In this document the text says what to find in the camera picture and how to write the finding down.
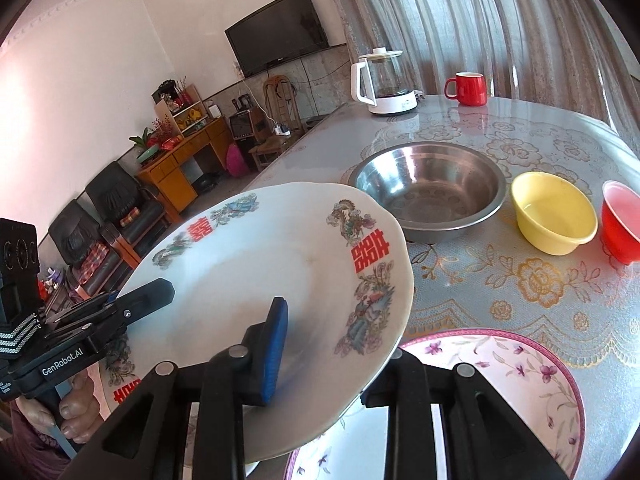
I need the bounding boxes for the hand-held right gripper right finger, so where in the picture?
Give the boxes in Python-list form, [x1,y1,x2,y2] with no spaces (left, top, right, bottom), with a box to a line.
[360,347,571,480]

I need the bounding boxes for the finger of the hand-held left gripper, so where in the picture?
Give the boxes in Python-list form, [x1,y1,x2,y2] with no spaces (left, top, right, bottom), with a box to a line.
[47,278,176,333]

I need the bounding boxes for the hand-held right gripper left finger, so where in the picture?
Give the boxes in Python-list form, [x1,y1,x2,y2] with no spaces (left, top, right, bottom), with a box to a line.
[60,296,291,480]

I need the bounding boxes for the red plastic bowl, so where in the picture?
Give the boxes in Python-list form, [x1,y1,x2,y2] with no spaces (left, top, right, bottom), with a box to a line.
[600,180,640,266]

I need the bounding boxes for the person's left hand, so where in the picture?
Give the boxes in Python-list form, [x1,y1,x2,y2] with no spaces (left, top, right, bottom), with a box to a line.
[52,370,108,445]

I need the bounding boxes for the plaid cushion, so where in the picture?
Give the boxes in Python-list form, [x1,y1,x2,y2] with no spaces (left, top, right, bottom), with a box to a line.
[119,206,147,228]
[80,241,111,286]

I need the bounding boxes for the floral plate with pink rim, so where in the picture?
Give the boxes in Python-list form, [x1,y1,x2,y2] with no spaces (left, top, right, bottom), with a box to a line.
[284,328,586,480]

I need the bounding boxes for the black leather armchair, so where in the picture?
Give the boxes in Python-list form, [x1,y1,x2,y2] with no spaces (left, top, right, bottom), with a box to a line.
[48,199,121,301]
[85,161,171,261]

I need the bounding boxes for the orange wooden cabinet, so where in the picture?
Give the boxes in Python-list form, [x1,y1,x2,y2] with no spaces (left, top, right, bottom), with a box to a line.
[136,116,233,223]

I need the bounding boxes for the lace floral tablecloth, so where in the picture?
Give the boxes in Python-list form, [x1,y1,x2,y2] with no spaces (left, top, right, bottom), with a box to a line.
[100,95,640,480]

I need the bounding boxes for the potted green plant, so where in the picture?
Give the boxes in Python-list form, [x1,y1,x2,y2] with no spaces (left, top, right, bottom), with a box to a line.
[129,127,161,166]

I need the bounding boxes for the pink bag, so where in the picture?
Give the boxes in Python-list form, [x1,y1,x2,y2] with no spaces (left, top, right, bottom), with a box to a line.
[226,142,247,177]

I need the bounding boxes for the stainless steel bowl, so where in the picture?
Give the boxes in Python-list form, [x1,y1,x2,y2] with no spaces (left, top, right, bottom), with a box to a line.
[347,142,508,242]

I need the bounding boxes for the small open shelf box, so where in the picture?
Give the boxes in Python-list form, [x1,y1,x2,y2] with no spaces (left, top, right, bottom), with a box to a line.
[152,84,208,136]

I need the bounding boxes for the small black box television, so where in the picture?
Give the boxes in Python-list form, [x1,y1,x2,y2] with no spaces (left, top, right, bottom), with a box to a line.
[229,110,258,141]

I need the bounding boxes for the yellow plastic bowl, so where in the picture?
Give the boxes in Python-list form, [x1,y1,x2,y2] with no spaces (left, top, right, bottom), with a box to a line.
[510,171,599,256]

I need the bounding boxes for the wooden chair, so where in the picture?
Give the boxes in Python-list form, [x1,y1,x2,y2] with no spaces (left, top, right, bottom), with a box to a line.
[248,74,306,171]

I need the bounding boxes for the white glass electric kettle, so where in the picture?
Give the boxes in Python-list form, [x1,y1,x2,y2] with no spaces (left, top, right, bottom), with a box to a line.
[350,47,425,117]

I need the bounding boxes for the black flat-screen television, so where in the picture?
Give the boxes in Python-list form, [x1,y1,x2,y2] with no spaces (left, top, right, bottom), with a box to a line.
[224,0,330,78]

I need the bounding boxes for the red mug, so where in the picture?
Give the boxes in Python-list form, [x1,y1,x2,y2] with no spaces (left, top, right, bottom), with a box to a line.
[444,71,487,107]

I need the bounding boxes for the grey lace curtain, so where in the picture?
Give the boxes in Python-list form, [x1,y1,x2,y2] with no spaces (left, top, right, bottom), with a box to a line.
[332,0,640,126]

